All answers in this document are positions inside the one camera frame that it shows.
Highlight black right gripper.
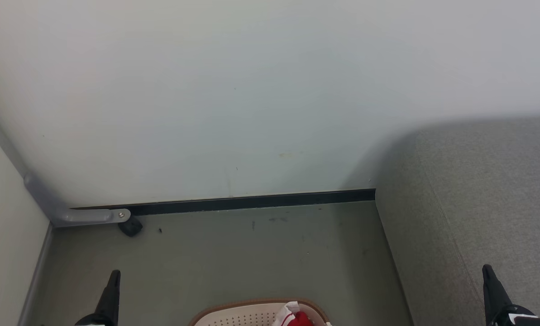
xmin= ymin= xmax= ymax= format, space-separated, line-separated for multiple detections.
xmin=482 ymin=264 xmax=540 ymax=326

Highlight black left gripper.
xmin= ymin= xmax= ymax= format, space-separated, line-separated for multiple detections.
xmin=74 ymin=270 xmax=121 ymax=326

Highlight red and white jersey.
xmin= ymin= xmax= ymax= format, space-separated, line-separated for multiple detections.
xmin=272 ymin=301 xmax=316 ymax=326

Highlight grey fabric sofa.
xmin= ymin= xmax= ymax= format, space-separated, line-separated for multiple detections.
xmin=375 ymin=117 xmax=540 ymax=326

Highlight black caster wheel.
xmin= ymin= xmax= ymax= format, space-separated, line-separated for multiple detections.
xmin=118 ymin=216 xmax=143 ymax=238

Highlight grey metal partition foot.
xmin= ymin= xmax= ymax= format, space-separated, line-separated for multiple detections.
xmin=0 ymin=97 xmax=131 ymax=228

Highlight beige perforated laundry basket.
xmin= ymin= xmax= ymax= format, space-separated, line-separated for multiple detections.
xmin=188 ymin=298 xmax=332 ymax=326

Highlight black baseboard strip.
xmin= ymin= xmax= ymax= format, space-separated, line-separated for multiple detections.
xmin=70 ymin=189 xmax=376 ymax=216

